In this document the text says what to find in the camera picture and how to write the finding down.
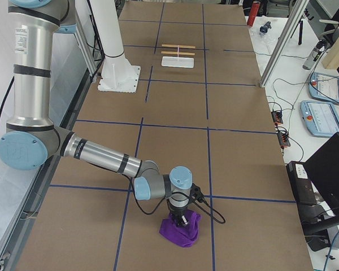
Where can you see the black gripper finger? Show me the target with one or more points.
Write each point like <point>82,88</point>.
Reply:
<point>175,222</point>
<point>184,221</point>

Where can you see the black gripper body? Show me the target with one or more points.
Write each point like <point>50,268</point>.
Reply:
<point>177,213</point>

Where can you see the purple towel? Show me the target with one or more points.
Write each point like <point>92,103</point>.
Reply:
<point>182,236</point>

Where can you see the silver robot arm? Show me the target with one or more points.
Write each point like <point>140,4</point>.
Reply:
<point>31,136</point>

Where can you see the white towel rack with wooden bars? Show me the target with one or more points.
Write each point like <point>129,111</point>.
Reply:
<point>177,58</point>

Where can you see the orange black power strip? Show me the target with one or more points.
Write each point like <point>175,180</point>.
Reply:
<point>283,137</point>
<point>277,117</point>

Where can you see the black monitor stand device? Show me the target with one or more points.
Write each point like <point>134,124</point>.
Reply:
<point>322,226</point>

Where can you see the black laptop computer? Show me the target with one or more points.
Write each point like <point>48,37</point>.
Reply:
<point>322,169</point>

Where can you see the near blue teach pendant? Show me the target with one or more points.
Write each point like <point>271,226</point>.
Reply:
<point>320,118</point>

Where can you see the blue teach pendant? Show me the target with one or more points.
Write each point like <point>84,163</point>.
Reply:
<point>320,118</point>
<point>324,87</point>

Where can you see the far blue teach pendant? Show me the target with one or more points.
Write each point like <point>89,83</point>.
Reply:
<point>324,87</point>

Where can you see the grey water bottle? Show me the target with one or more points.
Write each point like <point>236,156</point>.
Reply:
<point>315,54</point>

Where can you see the red cylinder tube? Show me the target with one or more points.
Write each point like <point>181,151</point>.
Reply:
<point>253,13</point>

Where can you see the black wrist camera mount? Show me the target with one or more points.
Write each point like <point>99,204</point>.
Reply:
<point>196,194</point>

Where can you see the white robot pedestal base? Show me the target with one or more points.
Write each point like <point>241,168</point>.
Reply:
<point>117,73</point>

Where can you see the aluminium frame post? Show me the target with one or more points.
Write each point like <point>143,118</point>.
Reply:
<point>289,27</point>

